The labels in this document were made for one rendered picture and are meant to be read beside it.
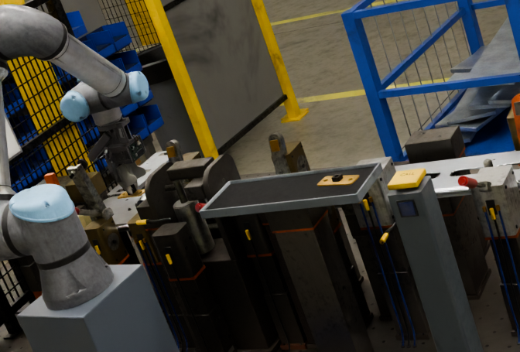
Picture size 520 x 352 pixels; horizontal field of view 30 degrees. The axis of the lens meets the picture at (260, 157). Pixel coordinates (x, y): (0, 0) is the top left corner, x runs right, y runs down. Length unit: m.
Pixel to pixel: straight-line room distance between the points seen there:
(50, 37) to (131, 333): 0.65
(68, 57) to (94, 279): 0.51
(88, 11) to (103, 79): 3.11
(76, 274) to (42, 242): 0.09
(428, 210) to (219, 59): 3.96
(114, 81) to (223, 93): 3.41
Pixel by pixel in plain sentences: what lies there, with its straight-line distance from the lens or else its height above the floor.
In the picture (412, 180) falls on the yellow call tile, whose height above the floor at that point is 1.16.
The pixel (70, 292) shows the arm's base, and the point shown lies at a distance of 2.01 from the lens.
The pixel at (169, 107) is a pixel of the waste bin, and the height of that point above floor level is 0.43.
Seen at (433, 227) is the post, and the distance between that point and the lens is 1.88.
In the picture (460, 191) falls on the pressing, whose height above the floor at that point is 1.00.
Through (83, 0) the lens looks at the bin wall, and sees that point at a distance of 5.40.
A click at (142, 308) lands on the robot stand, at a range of 2.07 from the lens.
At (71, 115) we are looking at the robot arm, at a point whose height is 1.34.
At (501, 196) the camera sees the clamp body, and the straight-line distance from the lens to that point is 1.98.
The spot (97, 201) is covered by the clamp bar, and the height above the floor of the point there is 1.10.
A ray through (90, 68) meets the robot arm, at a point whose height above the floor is 1.47.
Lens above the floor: 1.88
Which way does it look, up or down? 19 degrees down
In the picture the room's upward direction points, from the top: 20 degrees counter-clockwise
